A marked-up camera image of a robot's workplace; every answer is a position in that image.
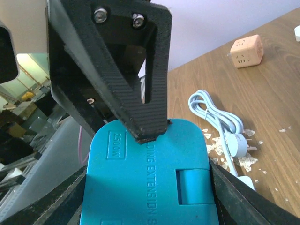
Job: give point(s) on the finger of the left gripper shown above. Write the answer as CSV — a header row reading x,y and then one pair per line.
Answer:
x,y
108,60

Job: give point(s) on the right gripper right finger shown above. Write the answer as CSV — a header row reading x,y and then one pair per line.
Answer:
x,y
238,204

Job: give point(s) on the small white charger plug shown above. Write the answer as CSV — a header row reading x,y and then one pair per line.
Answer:
x,y
297,33

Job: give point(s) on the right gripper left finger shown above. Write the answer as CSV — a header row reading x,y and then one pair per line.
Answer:
x,y
55,208

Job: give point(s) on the blue cube adapter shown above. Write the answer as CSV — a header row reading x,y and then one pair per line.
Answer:
x,y
163,182

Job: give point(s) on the light blue power strip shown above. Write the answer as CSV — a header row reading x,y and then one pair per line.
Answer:
x,y
248,181

